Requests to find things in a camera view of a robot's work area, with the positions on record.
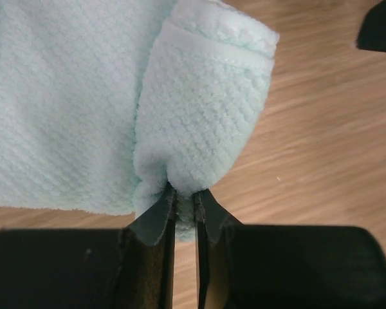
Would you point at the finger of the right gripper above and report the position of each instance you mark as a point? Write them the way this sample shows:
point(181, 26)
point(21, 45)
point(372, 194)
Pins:
point(372, 34)

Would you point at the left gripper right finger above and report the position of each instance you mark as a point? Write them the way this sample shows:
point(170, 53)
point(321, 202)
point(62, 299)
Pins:
point(284, 266)

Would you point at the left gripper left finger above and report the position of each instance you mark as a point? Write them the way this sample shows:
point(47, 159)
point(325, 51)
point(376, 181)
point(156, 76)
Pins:
point(130, 267)

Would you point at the light mint green towel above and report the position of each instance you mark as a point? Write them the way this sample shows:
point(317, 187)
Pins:
point(104, 103)

